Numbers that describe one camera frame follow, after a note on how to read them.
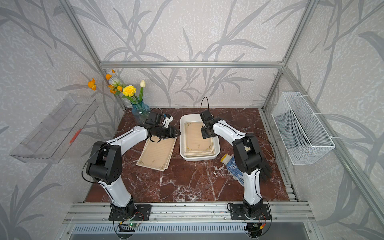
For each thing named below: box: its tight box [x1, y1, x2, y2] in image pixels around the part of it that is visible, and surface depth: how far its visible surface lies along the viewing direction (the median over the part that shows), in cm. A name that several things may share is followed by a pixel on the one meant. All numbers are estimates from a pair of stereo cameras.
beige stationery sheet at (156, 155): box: [136, 136, 178, 172], surface depth 96 cm
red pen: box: [69, 129, 82, 144], surface depth 67 cm
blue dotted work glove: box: [220, 153, 245, 186], surface depth 90 cm
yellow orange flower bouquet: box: [88, 69, 146, 103], surface depth 94 cm
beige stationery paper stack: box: [184, 121, 215, 158], surface depth 101 cm
